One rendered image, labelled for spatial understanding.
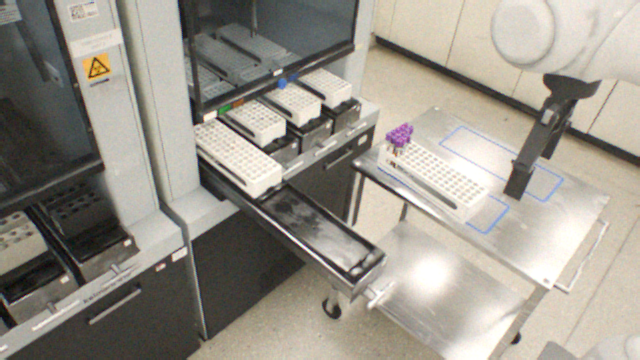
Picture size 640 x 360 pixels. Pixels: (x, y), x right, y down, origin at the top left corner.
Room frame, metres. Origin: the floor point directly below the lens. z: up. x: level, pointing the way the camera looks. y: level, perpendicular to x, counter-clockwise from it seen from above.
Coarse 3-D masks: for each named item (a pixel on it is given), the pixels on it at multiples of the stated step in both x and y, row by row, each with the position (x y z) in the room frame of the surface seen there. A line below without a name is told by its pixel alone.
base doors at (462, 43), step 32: (384, 0) 3.45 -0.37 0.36; (416, 0) 3.28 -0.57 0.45; (448, 0) 3.13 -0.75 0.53; (480, 0) 3.00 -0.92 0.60; (384, 32) 3.42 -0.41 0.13; (416, 32) 3.25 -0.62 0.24; (448, 32) 3.09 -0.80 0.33; (480, 32) 2.95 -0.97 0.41; (448, 64) 3.05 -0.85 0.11; (480, 64) 2.91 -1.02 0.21; (512, 96) 2.74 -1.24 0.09; (544, 96) 2.61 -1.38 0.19; (608, 128) 2.35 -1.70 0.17
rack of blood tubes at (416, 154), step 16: (416, 144) 1.06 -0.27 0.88; (384, 160) 1.01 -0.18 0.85; (400, 160) 0.98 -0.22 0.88; (416, 160) 0.99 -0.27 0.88; (432, 160) 0.99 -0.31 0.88; (400, 176) 0.97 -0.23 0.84; (416, 176) 0.93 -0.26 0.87; (432, 176) 0.93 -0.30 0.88; (448, 176) 0.93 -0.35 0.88; (464, 176) 0.94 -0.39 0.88; (432, 192) 0.93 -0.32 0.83; (448, 192) 0.87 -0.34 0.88; (464, 192) 0.88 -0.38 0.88; (480, 192) 0.89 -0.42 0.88; (448, 208) 0.86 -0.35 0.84; (464, 208) 0.83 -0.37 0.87; (480, 208) 0.88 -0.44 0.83
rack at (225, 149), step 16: (208, 128) 1.06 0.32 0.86; (224, 128) 1.06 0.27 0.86; (208, 144) 1.00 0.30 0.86; (224, 144) 0.99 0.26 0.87; (240, 144) 1.00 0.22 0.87; (208, 160) 0.97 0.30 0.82; (224, 160) 0.93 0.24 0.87; (240, 160) 0.94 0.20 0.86; (256, 160) 0.94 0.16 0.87; (272, 160) 0.95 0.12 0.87; (240, 176) 0.88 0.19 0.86; (256, 176) 0.89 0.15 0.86; (272, 176) 0.90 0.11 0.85; (256, 192) 0.85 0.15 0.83
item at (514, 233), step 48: (384, 144) 1.12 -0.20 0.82; (432, 144) 1.15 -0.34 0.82; (480, 144) 1.17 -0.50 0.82; (528, 192) 0.97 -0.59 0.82; (576, 192) 0.99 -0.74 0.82; (384, 240) 1.21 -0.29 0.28; (432, 240) 1.24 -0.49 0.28; (480, 240) 0.78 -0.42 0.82; (528, 240) 0.79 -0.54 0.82; (576, 240) 0.81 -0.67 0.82; (336, 288) 1.02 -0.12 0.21; (432, 288) 1.01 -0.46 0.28; (480, 288) 1.03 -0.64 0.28; (432, 336) 0.82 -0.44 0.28; (480, 336) 0.83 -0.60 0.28
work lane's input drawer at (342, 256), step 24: (216, 168) 0.94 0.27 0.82; (240, 192) 0.87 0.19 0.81; (264, 192) 0.87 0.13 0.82; (288, 192) 0.89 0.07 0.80; (264, 216) 0.80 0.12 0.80; (288, 216) 0.81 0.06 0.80; (312, 216) 0.82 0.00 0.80; (336, 216) 0.82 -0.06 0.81; (288, 240) 0.74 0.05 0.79; (312, 240) 0.74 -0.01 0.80; (336, 240) 0.75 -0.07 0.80; (360, 240) 0.75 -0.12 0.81; (312, 264) 0.69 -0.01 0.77; (336, 264) 0.66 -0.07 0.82; (360, 264) 0.67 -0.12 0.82; (384, 264) 0.70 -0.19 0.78; (360, 288) 0.64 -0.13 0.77; (384, 288) 0.65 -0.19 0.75
